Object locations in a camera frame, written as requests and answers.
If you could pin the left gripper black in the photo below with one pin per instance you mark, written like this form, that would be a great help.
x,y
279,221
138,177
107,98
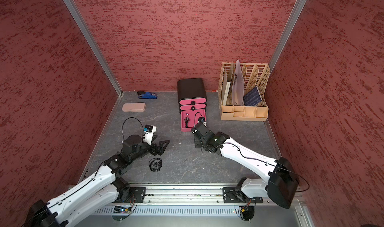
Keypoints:
x,y
160,150

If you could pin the black earphones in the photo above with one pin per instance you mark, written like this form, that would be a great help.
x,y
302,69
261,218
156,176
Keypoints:
x,y
155,164
187,120
197,115

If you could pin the corner aluminium post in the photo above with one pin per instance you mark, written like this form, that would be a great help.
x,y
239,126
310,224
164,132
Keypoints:
x,y
290,24
79,20

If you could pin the pink drawer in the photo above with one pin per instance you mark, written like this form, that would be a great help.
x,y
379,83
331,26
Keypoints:
x,y
193,101
192,107
191,116

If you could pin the translucent plastic folder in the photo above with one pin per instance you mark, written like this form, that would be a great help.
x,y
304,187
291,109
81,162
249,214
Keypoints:
x,y
238,85

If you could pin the right corner aluminium post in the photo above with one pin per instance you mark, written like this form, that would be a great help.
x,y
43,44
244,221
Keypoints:
x,y
290,24

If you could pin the black drawer cabinet shell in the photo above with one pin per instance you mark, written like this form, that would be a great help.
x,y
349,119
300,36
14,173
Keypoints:
x,y
191,88

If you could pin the blue stapler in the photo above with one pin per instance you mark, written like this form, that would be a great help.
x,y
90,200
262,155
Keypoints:
x,y
146,95

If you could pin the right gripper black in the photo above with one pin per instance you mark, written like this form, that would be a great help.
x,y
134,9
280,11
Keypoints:
x,y
198,144

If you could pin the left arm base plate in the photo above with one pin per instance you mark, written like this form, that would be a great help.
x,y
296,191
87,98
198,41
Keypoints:
x,y
136,194

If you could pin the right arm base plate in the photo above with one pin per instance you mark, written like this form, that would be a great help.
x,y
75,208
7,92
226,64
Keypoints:
x,y
231,195

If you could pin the dark blue notebook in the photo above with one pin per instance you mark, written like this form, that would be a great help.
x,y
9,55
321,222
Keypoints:
x,y
252,98

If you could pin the white booklet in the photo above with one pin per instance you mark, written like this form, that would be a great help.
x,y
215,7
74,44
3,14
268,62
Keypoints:
x,y
225,92

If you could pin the vented metal strip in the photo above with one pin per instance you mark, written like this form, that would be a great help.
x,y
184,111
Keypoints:
x,y
226,211

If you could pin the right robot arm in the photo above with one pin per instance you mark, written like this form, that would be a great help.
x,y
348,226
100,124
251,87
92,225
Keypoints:
x,y
278,180

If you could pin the left corner aluminium post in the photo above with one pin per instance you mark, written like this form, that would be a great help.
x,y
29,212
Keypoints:
x,y
79,20

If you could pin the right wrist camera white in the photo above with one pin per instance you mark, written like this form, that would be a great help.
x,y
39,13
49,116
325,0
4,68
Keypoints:
x,y
201,119

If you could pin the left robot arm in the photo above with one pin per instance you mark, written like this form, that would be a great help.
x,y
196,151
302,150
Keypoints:
x,y
42,214

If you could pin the beige file organizer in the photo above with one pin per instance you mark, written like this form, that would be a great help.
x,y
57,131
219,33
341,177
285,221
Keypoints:
x,y
255,74

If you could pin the aluminium front rail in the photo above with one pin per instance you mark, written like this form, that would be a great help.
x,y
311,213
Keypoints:
x,y
156,194

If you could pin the pink pencil case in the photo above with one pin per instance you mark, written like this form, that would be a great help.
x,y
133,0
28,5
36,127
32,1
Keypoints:
x,y
134,107

